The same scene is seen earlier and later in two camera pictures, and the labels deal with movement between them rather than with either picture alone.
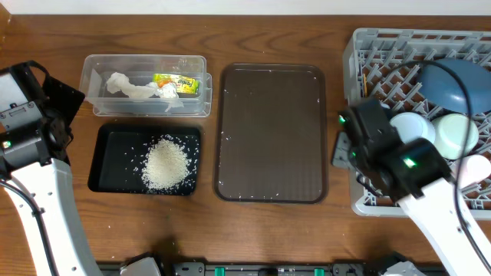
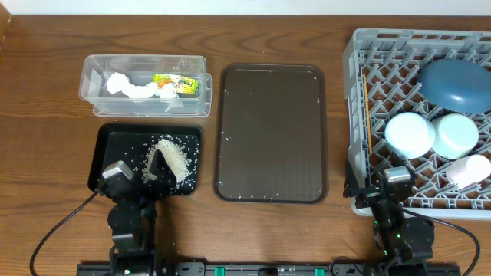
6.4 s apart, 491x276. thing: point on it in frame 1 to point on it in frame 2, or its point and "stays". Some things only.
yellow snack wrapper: [183, 84] stays
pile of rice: [166, 165] stays
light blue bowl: [413, 126] stays
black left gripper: [64, 100] to [166, 184]
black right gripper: [343, 156] to [354, 189]
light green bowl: [451, 135] stays
